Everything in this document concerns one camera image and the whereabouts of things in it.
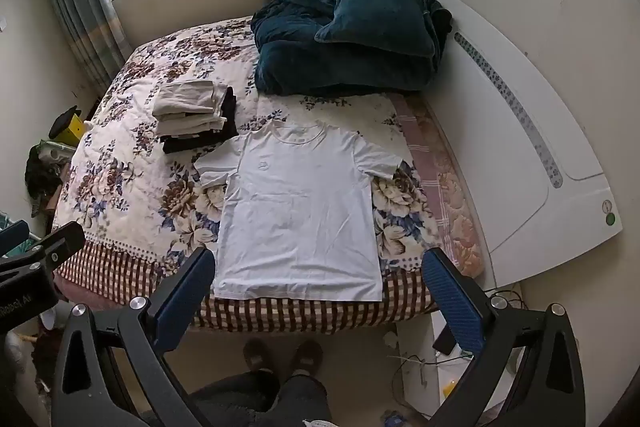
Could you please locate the dark cloth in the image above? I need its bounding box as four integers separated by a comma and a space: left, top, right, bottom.
24, 143, 64, 219

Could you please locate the white appliance with strip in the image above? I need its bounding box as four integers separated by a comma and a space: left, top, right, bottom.
381, 0, 624, 291

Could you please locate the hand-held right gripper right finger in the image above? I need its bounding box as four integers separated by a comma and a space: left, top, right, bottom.
421, 248, 587, 427

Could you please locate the yellow box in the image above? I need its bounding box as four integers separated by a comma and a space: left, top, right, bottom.
49, 106, 84, 146

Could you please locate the beige folded garment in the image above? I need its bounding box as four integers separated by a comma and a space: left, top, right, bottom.
151, 81, 230, 118

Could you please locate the floral plush blanket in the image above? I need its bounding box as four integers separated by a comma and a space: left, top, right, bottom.
51, 17, 451, 336

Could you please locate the person's slipper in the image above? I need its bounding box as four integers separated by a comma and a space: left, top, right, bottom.
289, 338, 324, 376
242, 338, 272, 374

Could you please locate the white t-shirt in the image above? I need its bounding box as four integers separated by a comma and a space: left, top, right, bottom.
192, 119, 405, 304

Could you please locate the person's right slipper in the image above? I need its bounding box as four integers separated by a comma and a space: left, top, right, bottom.
289, 338, 324, 376

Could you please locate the teal plush duvet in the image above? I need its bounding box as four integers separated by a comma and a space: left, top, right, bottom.
250, 0, 454, 98

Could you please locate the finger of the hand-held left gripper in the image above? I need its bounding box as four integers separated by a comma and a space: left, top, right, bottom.
0, 220, 32, 254
27, 221, 87, 279

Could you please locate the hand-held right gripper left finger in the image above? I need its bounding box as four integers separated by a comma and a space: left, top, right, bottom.
50, 247, 217, 427

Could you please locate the cream folded garment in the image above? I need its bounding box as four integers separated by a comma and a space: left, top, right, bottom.
155, 113, 229, 138

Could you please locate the pink floral mattress pad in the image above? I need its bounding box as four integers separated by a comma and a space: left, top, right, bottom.
389, 93, 487, 279

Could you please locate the person's right leg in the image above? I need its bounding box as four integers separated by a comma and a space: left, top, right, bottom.
272, 373, 334, 427

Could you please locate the person's left slipper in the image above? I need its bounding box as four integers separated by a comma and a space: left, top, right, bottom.
242, 338, 272, 374

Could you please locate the stack of folded clothes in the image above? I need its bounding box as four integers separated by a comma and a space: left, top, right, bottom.
161, 86, 240, 156

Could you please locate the teal plush pillow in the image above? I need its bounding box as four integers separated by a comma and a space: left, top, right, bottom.
314, 0, 442, 58

